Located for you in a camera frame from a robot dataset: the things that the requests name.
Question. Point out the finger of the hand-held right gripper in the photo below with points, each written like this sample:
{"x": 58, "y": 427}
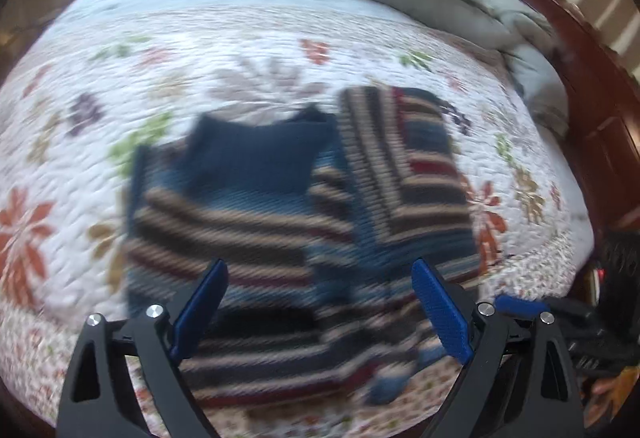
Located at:
{"x": 520, "y": 304}

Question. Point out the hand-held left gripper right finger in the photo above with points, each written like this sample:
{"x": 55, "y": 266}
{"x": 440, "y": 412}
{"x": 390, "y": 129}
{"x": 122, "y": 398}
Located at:
{"x": 442, "y": 313}

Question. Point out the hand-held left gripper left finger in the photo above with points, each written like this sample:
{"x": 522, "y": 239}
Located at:
{"x": 197, "y": 313}

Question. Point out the striped knit sweater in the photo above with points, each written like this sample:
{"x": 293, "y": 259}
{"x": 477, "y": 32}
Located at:
{"x": 260, "y": 228}

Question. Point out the wooden headboard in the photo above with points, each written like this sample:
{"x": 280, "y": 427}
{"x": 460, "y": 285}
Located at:
{"x": 605, "y": 108}

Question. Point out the floral quilted bedspread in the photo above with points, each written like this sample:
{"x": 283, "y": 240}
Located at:
{"x": 150, "y": 83}

